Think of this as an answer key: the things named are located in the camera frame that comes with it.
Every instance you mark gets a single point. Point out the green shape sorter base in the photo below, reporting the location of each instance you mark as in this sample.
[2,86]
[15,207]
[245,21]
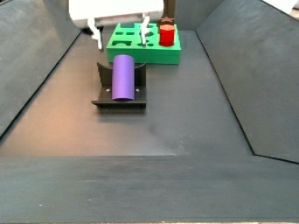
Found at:
[126,42]

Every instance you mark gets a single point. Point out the black curved cradle stand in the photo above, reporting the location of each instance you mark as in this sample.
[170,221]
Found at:
[105,100]

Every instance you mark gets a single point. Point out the purple cylinder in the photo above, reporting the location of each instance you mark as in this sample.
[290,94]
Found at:
[123,78]

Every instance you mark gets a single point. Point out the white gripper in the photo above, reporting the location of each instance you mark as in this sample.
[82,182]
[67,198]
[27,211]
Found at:
[91,13]

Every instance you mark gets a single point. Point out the brown star peg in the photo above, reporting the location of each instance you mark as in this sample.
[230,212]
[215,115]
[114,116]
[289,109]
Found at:
[166,21]

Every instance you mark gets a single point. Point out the brown tall block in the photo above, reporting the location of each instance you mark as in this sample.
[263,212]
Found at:
[169,11]

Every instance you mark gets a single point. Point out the red hexagonal prism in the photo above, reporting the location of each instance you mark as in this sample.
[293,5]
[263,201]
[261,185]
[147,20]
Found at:
[166,36]

